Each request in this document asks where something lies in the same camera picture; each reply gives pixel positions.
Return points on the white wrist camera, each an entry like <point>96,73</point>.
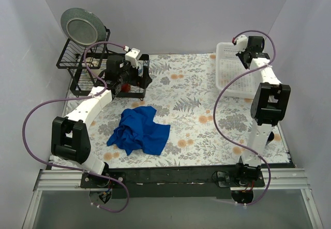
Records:
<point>240,43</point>
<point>133,55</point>

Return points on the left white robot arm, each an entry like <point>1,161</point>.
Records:
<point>70,139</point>

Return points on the aluminium frame rail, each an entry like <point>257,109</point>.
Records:
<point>68,180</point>

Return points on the blue printed t shirt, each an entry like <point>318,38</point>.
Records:
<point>138,131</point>

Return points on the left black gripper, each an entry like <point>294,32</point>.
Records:
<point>139,76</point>

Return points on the white plastic basket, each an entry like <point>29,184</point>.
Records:
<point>228,66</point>

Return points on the dark blue mug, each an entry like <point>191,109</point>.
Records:
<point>270,138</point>

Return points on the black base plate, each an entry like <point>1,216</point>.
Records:
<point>181,181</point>

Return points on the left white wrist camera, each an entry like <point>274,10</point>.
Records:
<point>133,55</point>

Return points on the black wire dish rack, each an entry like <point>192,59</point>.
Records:
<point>73,58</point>

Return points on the grey green plate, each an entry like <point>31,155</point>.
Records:
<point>82,27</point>

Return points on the floral table mat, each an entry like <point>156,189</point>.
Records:
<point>204,130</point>

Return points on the red bowl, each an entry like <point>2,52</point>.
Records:
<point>126,88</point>

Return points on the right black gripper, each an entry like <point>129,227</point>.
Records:
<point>243,57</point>

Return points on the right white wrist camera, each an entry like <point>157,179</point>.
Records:
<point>240,43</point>

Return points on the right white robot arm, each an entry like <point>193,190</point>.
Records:
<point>267,109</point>

